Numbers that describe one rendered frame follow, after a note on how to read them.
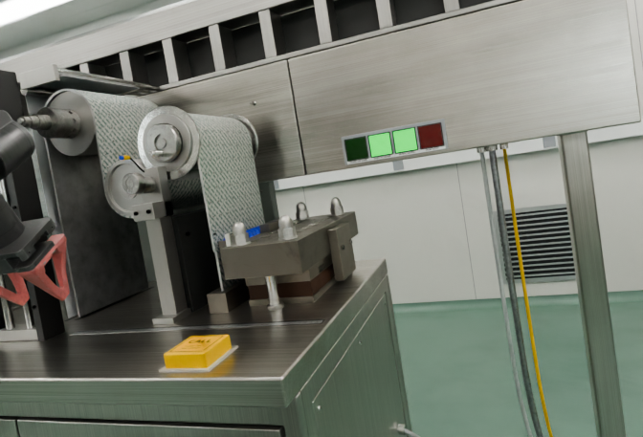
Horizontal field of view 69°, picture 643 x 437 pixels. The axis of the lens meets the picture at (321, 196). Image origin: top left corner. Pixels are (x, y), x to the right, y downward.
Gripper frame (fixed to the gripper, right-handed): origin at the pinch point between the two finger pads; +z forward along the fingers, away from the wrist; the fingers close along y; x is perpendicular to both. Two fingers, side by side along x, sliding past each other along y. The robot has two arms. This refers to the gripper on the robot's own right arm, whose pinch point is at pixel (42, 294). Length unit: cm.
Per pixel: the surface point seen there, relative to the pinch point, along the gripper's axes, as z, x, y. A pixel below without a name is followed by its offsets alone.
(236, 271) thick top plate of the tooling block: 21.0, -24.6, -12.8
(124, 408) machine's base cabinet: 23.6, 0.8, -0.2
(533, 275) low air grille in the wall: 215, -208, -118
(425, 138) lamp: 19, -61, -52
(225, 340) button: 17.7, -5.4, -16.9
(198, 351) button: 15.0, -1.6, -14.9
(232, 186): 15.3, -46.1, -8.6
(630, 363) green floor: 185, -114, -135
